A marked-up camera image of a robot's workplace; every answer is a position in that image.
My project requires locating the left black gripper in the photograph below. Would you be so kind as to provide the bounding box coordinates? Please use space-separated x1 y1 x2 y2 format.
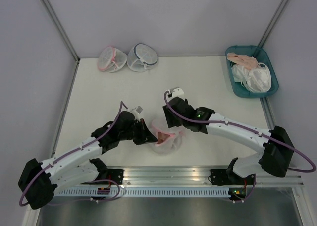
119 118 158 145

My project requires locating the pink-zip mesh laundry bag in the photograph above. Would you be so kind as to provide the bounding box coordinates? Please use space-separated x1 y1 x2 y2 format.
150 118 185 155

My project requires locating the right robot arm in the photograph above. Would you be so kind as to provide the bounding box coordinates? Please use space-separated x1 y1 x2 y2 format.
163 97 294 184

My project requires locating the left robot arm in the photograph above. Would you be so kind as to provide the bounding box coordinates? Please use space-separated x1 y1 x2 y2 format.
18 111 157 210

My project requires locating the blue-trim mesh laundry bag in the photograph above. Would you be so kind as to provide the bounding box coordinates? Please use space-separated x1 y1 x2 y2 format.
127 43 158 72

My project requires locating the white bra in basket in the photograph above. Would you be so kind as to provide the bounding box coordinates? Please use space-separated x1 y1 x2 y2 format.
231 63 272 93

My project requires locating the pink-trim mesh laundry bag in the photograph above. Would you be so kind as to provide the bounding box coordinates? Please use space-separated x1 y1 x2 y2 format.
97 46 127 73

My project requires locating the teal plastic basket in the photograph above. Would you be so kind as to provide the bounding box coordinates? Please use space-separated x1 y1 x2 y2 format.
225 45 279 98

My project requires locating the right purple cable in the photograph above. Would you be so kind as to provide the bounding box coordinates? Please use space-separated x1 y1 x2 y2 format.
163 91 317 173

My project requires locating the purple cable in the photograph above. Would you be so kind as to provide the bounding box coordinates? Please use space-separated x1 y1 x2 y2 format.
19 101 132 207
163 91 317 173

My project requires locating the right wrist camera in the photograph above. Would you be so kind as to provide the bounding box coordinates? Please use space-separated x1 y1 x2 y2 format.
167 87 184 98

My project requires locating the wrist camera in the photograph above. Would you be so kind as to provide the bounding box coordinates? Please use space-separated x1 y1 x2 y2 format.
167 87 184 98
128 106 143 120

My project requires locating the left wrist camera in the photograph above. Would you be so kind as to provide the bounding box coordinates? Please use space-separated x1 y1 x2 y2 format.
128 106 143 120

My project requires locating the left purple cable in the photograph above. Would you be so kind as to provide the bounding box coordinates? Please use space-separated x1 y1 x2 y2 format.
19 101 132 207

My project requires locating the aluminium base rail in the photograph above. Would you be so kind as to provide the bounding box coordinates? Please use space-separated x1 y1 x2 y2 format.
33 165 305 186

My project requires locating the slotted cable duct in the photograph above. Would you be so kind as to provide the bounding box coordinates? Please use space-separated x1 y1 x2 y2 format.
57 187 229 198

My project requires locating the right aluminium frame post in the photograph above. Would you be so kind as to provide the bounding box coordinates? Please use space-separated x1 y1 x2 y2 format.
258 0 290 48

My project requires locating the aluminium frame post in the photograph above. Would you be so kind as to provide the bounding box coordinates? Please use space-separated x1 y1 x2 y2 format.
258 0 290 48
40 0 80 63

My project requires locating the left aluminium frame post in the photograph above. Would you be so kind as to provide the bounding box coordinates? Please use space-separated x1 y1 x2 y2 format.
40 0 80 63

